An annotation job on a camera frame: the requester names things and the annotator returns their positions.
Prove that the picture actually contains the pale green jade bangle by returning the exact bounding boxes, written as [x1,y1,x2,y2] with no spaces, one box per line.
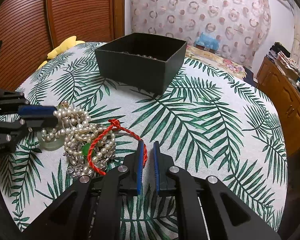
[36,131,65,151]

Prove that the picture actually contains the green stone silver brooch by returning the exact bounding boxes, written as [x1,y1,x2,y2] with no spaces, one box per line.
[60,121,116,179]

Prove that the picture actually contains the white pearl necklace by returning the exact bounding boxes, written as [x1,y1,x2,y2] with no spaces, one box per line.
[41,103,117,178]

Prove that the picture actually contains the red cord bracelet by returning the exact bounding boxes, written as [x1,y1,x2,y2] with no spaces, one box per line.
[86,119,148,176]

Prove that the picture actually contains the black open jewelry box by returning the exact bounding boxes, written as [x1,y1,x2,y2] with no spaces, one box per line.
[95,33,187,94]

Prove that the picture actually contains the brown louvered wardrobe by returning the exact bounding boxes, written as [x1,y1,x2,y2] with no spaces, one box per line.
[0,0,125,90]

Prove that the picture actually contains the yellow plush toy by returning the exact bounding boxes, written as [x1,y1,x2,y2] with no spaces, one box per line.
[37,36,85,69]

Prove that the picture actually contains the palm leaf print bedspread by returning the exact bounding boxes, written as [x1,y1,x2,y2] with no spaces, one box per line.
[0,42,287,239]

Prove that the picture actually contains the wooden sideboard cabinet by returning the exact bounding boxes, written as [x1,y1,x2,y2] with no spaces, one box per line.
[256,56,300,156]

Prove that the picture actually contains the floral quilt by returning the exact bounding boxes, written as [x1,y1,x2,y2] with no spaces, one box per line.
[185,45,247,80]

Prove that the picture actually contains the blue plush toy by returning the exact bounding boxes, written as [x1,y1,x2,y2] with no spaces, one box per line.
[194,33,220,50]

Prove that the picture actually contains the stack of folded clothes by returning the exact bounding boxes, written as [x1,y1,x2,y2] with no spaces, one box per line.
[267,42,300,81]

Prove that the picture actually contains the circle patterned curtain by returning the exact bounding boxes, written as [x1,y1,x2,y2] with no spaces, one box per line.
[130,0,271,67]

